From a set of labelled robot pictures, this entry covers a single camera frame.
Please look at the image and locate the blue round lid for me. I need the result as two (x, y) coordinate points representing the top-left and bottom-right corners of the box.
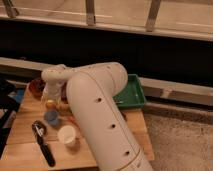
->
(44, 110), (59, 126)

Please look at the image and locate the red yellow apple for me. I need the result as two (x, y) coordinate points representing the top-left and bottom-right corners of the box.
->
(45, 100), (58, 110)

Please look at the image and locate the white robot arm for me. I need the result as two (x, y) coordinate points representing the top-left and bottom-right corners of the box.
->
(41, 62), (154, 171)

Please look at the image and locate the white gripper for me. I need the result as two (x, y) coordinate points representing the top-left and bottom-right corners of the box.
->
(41, 82), (70, 112)

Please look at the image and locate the dark red bowl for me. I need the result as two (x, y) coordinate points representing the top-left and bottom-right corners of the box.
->
(29, 78), (45, 99)

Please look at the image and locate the red chili pepper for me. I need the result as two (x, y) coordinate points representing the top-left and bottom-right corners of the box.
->
(67, 116), (78, 126)

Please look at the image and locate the green plastic tray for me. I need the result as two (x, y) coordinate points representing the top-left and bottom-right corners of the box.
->
(114, 74), (146, 109)

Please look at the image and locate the white paper cup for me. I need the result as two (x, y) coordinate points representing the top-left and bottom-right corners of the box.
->
(57, 125), (76, 147)

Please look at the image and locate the black chair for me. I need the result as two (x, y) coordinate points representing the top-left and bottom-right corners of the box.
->
(0, 78), (20, 157)

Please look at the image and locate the wooden cutting board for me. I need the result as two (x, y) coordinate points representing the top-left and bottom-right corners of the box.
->
(0, 79), (156, 171)

